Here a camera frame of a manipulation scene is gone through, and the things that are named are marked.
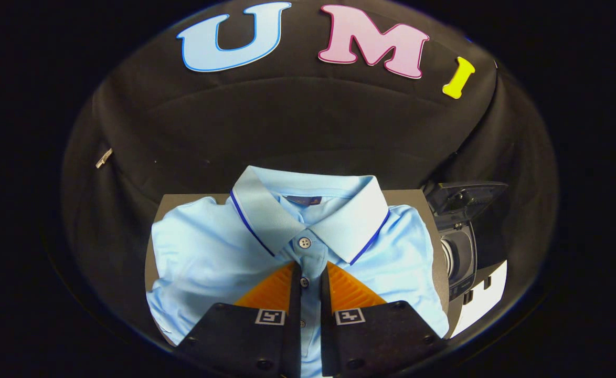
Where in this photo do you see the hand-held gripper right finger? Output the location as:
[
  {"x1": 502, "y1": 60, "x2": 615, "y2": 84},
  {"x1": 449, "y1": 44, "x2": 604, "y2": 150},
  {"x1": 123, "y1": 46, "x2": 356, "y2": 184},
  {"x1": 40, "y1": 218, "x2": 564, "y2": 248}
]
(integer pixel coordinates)
[{"x1": 320, "y1": 260, "x2": 446, "y2": 378}]

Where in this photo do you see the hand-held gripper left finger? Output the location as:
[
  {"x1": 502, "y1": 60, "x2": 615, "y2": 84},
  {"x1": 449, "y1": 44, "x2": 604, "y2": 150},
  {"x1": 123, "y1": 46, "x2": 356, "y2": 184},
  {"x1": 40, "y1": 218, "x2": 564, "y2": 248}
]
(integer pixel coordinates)
[{"x1": 174, "y1": 261, "x2": 303, "y2": 378}]

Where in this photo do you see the light blue polo shirt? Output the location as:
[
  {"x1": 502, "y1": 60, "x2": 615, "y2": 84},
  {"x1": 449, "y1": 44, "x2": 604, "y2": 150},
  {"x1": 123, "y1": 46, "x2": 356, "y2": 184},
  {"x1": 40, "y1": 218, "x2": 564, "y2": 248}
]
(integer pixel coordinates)
[{"x1": 145, "y1": 165, "x2": 450, "y2": 378}]

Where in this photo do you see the grey washing machine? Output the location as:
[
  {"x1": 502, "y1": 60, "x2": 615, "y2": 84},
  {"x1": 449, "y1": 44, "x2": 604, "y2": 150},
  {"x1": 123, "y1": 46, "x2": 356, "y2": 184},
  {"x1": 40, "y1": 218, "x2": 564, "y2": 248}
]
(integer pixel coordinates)
[{"x1": 437, "y1": 219, "x2": 497, "y2": 321}]

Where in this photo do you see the dark transparent washing machine lid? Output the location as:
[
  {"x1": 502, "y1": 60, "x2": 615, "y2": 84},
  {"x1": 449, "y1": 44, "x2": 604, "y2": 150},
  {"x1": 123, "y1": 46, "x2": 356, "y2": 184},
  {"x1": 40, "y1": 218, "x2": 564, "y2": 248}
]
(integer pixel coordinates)
[{"x1": 424, "y1": 181, "x2": 509, "y2": 232}]

